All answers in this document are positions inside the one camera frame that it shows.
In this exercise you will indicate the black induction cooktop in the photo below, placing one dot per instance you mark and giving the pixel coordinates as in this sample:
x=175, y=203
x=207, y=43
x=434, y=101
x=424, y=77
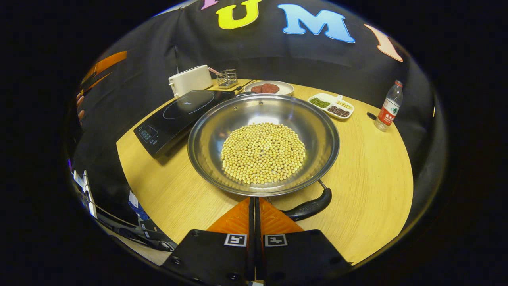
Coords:
x=174, y=119

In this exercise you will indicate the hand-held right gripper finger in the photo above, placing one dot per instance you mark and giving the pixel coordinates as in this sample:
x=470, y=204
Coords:
x=257, y=222
x=251, y=222

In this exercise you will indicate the pile of soybeans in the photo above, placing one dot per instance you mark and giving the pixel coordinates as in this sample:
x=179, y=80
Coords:
x=262, y=153

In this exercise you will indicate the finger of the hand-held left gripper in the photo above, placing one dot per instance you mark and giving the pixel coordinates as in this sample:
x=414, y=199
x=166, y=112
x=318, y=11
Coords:
x=97, y=81
x=111, y=61

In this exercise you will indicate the pile of dark red beans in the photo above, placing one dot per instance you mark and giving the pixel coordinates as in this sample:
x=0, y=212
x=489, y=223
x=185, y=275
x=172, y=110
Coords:
x=339, y=111

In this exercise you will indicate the round white plate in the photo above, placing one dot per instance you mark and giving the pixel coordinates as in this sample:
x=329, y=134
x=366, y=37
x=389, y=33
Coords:
x=286, y=88

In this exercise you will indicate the clear water bottle red label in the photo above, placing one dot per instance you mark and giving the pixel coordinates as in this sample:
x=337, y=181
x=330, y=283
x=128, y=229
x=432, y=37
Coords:
x=389, y=111

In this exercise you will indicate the white toaster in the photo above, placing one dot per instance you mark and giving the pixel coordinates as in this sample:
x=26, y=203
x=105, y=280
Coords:
x=190, y=81

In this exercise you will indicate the blue object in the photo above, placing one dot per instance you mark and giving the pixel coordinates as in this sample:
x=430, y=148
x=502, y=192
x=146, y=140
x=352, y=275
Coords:
x=139, y=208

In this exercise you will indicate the white divided dish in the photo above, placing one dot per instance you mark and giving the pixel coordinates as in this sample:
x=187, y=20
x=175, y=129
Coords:
x=317, y=95

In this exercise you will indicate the pile of green mung beans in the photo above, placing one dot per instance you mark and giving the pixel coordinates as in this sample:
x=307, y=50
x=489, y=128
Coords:
x=320, y=103

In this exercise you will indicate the black backdrop cloth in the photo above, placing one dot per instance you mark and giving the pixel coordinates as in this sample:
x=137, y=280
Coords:
x=278, y=59

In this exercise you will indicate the brown meat patty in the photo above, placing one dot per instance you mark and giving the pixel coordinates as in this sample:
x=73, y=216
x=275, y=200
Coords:
x=270, y=88
x=256, y=89

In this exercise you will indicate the pile of pale yellow beans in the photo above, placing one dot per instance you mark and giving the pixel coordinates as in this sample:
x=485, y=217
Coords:
x=344, y=105

